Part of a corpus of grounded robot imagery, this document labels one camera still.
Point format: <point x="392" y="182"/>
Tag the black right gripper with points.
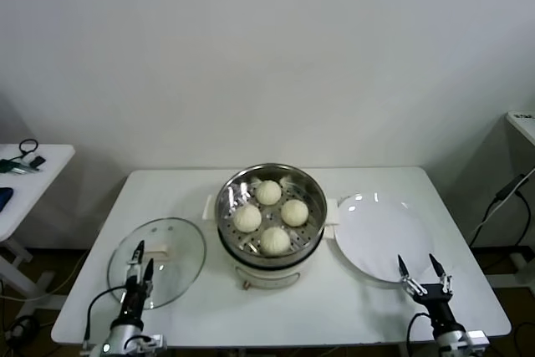
<point x="436" y="296"/>

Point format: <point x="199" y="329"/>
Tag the black power adapter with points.
<point x="507" y="190"/>

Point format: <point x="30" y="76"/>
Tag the green flat object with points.
<point x="6" y="166"/>

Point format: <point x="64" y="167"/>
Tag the white round plate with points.
<point x="376" y="240"/>

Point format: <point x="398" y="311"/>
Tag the silver metal tool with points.
<point x="27" y="169"/>

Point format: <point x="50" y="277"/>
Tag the small black object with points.
<point x="37" y="161"/>

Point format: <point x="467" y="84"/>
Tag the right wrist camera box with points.
<point x="474" y="338"/>

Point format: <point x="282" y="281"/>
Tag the dark blue pouch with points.
<point x="5" y="198"/>

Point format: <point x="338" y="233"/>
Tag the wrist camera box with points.
<point x="151" y="342"/>
<point x="474" y="338"/>

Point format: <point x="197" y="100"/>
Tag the stainless steel steamer basket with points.
<point x="311" y="206"/>

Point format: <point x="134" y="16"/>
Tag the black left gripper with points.
<point x="136" y="298"/>

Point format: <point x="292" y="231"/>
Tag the rose gold cooker knob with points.
<point x="246" y="285"/>

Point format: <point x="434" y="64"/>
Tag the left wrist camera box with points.
<point x="151" y="342"/>

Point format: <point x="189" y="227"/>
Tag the white table foot frame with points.
<point x="42" y="307"/>

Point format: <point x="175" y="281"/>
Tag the white steamed baozi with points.
<point x="268" y="192"/>
<point x="275" y="241"/>
<point x="247" y="218"/>
<point x="294" y="212"/>

